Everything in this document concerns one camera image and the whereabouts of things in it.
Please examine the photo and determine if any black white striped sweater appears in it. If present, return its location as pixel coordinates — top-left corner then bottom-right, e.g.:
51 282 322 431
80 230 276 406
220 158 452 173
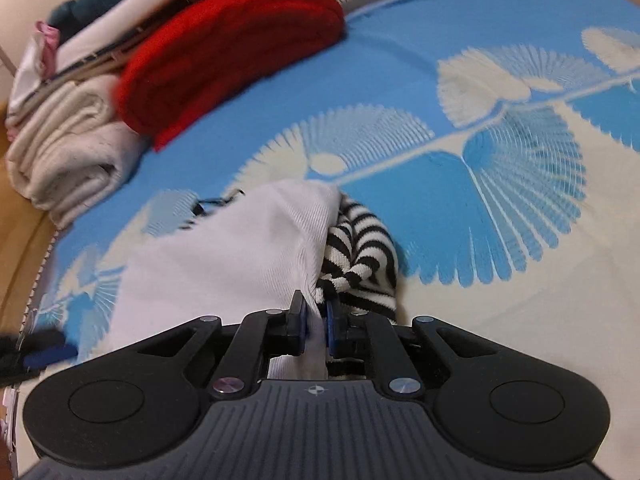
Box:
106 179 402 380

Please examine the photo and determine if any white folded clothes stack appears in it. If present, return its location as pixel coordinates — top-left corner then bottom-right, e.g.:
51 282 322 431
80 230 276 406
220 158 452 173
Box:
4 0 252 126

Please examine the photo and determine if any cream folded towel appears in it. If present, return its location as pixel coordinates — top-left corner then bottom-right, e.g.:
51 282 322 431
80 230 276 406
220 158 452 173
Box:
6 74 148 230

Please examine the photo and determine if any blue white patterned bedspread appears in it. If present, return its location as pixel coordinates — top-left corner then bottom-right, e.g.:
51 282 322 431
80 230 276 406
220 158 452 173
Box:
32 0 639 479

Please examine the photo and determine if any red folded garment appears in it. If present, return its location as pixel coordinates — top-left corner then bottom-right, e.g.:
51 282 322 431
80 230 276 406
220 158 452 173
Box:
114 0 345 150

